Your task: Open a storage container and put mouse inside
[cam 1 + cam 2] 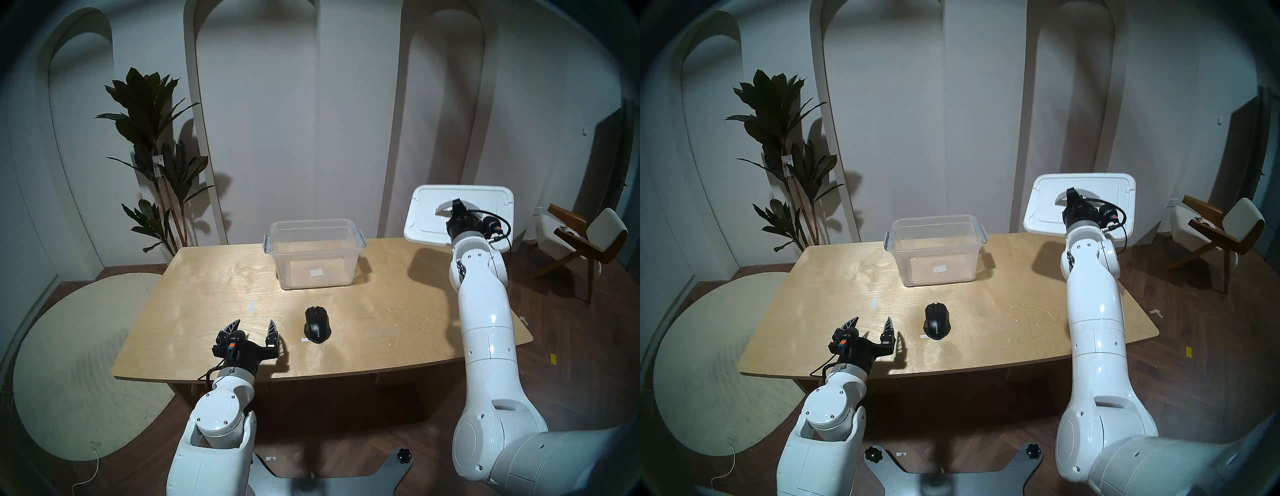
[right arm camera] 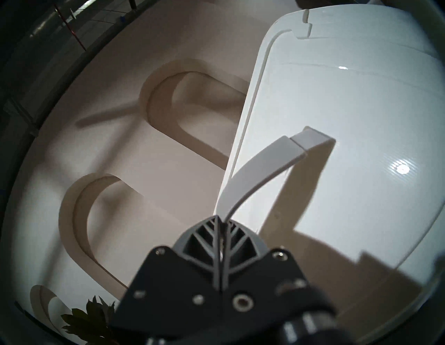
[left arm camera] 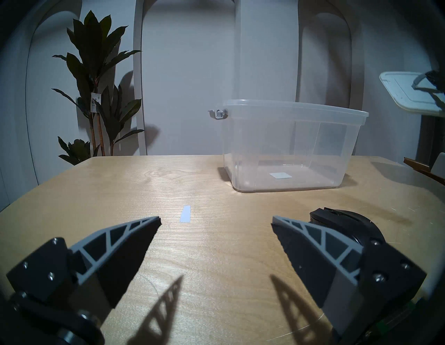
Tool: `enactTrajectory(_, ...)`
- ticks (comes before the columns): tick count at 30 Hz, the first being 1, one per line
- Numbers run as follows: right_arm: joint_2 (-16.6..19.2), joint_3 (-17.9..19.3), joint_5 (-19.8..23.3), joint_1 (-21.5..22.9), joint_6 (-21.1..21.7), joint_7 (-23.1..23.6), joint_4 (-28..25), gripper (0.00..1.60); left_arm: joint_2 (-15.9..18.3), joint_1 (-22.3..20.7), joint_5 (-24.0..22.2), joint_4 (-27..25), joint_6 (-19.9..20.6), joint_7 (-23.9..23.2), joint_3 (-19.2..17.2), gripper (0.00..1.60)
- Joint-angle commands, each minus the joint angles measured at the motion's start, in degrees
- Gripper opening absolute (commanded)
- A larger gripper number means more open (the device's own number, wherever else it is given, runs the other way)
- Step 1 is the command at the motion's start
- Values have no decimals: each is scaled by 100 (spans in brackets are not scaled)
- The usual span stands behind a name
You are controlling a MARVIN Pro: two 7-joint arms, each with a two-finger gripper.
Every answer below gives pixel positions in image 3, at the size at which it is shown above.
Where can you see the long white tape strip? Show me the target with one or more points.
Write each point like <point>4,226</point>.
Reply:
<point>185,214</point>

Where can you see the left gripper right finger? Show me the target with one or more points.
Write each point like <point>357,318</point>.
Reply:
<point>330,267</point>

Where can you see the white label inside container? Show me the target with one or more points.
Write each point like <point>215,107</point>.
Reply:
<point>280,175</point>

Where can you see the tall dark green plant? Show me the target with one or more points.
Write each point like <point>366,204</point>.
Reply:
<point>90,52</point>

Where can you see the clear plastic storage container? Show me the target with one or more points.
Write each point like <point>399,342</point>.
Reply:
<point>295,114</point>

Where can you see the black computer mouse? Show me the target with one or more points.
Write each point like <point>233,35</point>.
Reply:
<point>351,222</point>

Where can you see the wooden armchair with white cushions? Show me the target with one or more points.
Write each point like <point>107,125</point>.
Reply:
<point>427,170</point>

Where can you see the white plant tag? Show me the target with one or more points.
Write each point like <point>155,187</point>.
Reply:
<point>95,102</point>

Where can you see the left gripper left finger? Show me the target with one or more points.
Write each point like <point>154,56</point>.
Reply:
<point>104,254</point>

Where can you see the light wooden table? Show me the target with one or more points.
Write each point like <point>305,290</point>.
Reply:
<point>208,271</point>

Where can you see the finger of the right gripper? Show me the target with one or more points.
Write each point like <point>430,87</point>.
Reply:
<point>438,78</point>

